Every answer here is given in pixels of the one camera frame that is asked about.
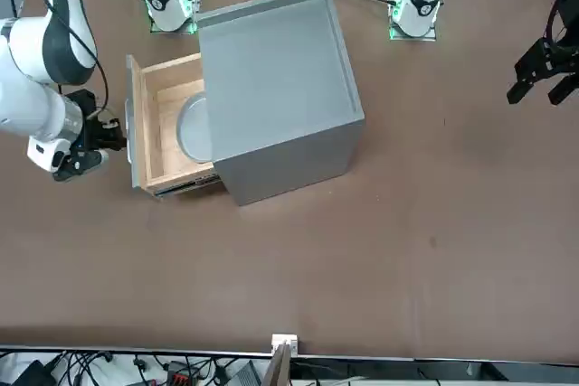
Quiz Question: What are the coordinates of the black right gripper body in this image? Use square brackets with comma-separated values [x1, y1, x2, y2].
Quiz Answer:
[79, 89, 108, 153]

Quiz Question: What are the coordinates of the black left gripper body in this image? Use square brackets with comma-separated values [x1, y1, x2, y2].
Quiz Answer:
[555, 0, 579, 51]

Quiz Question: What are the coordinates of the gray drawer with white handle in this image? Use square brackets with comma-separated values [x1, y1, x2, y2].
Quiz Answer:
[125, 52, 223, 198]

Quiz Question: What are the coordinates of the light gray plate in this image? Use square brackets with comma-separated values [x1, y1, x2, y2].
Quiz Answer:
[176, 91, 213, 165]

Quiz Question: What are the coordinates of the black white wrist attachment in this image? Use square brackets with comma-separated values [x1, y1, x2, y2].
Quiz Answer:
[52, 148, 111, 183]

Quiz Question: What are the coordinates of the gray steel cabinet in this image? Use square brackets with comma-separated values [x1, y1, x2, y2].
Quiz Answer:
[194, 0, 365, 207]

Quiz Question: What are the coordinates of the red black connector block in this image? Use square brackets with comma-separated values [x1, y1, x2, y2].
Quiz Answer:
[165, 361, 201, 385]

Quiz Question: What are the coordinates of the black box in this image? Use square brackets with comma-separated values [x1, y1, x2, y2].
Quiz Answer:
[11, 360, 52, 386]

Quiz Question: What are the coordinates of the gray power adapter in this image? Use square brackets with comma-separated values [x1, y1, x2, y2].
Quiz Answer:
[231, 361, 262, 386]

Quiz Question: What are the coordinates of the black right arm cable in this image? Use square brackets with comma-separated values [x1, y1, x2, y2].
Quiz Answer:
[40, 0, 112, 116]

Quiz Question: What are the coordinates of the aluminium profile post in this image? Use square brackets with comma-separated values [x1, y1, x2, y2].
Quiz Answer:
[270, 334, 300, 386]

